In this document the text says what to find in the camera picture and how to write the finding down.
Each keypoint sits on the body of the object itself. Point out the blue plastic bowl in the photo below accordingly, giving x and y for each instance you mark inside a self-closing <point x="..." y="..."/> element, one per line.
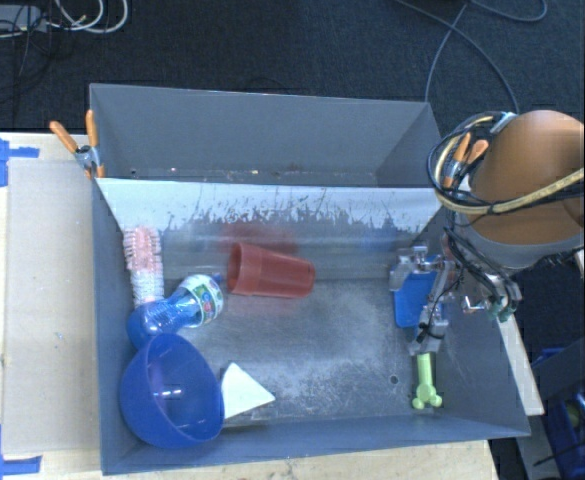
<point x="167" y="393"/>

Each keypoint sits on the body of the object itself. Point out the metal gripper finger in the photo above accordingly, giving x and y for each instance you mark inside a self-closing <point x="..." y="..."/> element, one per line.
<point x="434" y="325"/>
<point x="417" y="260"/>

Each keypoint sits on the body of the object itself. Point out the blue clear plastic bottle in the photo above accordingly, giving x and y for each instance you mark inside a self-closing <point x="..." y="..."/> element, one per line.
<point x="182" y="308"/>

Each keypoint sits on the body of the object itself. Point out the red plastic cup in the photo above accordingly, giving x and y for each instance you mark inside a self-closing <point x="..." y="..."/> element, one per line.
<point x="272" y="272"/>

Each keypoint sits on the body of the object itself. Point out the pale wood board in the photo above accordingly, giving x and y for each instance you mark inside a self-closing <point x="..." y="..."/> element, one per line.
<point x="47" y="293"/>

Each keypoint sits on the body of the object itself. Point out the pink and white brush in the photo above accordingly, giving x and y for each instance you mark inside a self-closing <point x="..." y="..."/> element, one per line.
<point x="144" y="263"/>

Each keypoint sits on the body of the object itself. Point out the white triangular block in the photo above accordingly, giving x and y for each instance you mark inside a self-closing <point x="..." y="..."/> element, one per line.
<point x="242" y="393"/>

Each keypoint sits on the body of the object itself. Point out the blue flat block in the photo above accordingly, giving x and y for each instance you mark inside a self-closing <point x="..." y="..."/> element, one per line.
<point x="412" y="300"/>

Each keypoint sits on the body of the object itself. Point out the grey metal bin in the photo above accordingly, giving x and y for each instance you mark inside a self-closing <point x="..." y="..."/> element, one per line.
<point x="322" y="348"/>

